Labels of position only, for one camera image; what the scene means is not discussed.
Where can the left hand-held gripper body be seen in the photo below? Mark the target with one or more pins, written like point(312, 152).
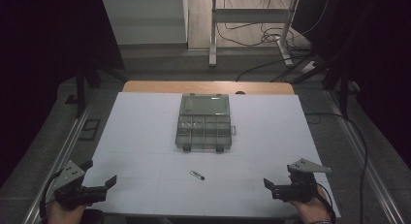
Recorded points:
point(69, 177)

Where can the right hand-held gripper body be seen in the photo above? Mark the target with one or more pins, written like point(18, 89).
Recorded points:
point(300, 186)

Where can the person's right hand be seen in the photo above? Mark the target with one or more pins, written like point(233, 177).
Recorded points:
point(311, 211)

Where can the person's left hand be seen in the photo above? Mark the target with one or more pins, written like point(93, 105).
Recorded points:
point(63, 214)

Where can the white table board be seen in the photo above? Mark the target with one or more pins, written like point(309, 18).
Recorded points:
point(265, 136)

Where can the small black screw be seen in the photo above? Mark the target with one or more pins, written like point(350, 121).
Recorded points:
point(197, 175)

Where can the black stand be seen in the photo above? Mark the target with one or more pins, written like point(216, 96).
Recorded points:
point(336, 72)
point(84, 81)

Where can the clear plastic compartment box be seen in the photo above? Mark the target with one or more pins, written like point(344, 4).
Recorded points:
point(204, 123)

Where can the white power strip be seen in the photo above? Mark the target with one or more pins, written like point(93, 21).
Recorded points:
point(309, 66)

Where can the wooden table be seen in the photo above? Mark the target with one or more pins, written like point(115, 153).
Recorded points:
point(206, 87)

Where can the white cabinet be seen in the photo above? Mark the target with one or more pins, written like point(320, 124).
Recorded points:
point(145, 20)

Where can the aluminium rail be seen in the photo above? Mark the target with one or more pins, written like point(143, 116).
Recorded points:
point(61, 159)
point(371, 172)

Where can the white metal desk frame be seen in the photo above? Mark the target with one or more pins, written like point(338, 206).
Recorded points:
point(250, 15)

